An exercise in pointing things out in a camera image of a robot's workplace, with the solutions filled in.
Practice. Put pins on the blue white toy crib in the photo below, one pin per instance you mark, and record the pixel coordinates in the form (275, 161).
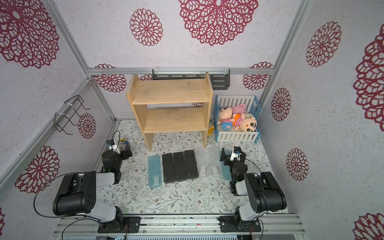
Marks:
(253, 110)

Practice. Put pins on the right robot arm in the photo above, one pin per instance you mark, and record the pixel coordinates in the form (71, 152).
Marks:
(263, 191)

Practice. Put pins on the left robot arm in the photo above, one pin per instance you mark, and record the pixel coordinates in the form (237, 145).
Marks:
(77, 194)

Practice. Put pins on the black pencil case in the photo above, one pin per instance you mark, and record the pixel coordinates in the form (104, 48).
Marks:
(191, 164)
(180, 167)
(168, 168)

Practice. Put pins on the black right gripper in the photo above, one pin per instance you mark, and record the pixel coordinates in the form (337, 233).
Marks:
(227, 156)

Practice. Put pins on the plush doll orange striped shirt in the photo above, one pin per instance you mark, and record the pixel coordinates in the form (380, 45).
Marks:
(241, 123)

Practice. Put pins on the teal pencil case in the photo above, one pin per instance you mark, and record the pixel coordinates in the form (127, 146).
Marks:
(226, 174)

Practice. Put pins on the pink plush pillow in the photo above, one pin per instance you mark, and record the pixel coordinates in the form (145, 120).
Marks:
(239, 109)

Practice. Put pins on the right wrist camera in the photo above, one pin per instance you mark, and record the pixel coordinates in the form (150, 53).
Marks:
(237, 154)

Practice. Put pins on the black wall rack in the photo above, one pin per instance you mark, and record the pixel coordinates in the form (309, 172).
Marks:
(219, 82)

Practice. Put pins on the plush doll blue pants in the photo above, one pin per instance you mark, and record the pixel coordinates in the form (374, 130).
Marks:
(225, 118)

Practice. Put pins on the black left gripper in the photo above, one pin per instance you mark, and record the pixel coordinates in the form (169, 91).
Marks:
(125, 155)

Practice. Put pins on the light teal case top shelf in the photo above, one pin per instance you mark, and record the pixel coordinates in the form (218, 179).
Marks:
(154, 171)

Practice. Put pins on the clear pencil case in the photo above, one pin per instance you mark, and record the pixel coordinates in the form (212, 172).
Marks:
(201, 157)
(214, 162)

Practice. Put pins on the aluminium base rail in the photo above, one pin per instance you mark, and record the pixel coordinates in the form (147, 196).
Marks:
(180, 226)

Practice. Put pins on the grey plush toy keychain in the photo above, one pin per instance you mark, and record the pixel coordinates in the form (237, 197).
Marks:
(123, 143)

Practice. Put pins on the black wire wall hanger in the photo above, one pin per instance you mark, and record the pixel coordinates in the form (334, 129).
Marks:
(72, 109)

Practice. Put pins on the wooden two-tier shelf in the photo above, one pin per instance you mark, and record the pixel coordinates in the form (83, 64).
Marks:
(166, 106)

